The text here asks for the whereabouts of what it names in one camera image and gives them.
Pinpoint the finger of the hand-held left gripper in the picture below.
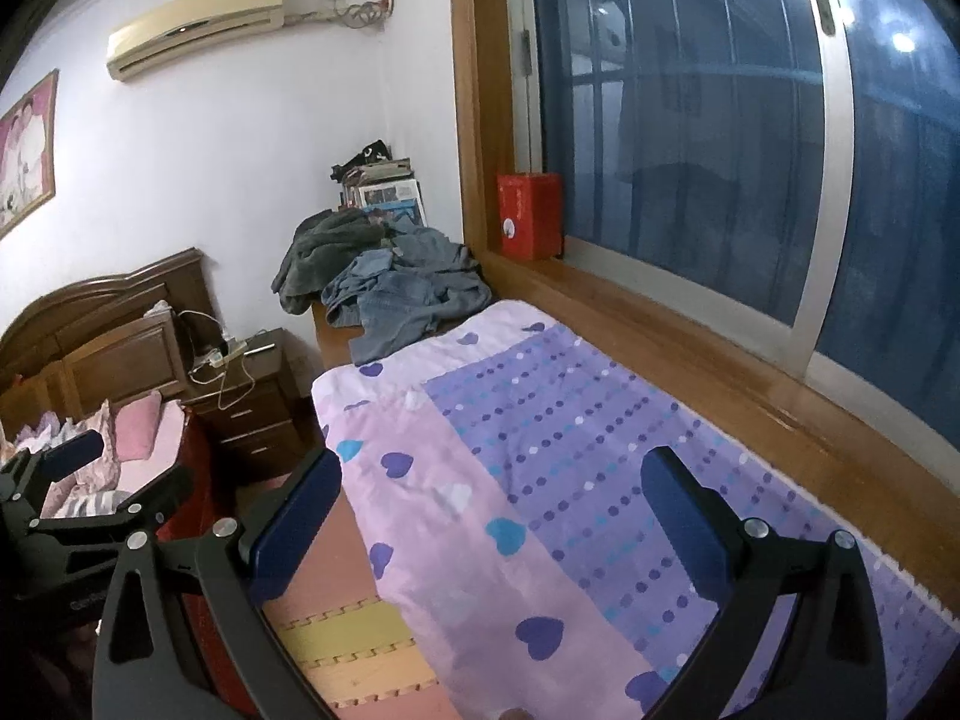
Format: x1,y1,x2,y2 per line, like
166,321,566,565
0,429,107,520
0,466,197,557

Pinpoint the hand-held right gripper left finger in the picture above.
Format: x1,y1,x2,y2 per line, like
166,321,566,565
91,448,344,720

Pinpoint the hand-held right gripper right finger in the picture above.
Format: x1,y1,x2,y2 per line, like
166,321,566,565
640,446,901,720

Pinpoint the pink ruffled bedding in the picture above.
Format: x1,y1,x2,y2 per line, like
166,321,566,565
0,397,188,518

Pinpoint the pink pillow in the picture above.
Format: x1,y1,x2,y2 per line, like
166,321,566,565
112,394,162,462

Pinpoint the wooden bed headboard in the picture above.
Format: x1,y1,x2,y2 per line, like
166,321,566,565
0,247,218,421

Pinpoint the brown wooden nightstand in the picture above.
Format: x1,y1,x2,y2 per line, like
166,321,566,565
184,328,308,477

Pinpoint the colourful foam floor mat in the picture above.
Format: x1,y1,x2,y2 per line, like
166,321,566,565
255,495,466,720

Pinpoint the white power strip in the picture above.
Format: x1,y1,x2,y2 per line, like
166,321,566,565
189,336,250,374

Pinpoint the red box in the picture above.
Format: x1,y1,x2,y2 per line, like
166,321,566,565
496,171,563,262

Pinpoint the stack of magazines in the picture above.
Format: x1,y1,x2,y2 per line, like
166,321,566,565
337,157,428,230

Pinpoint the sliding glass window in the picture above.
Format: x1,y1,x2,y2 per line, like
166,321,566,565
525,0,960,458

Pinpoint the black bag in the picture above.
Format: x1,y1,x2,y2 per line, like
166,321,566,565
330,139,391,181

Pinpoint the beige air conditioner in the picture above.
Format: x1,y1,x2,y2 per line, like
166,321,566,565
105,0,287,82

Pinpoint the framed wall poster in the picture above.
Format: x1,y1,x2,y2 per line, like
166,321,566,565
0,69,59,239

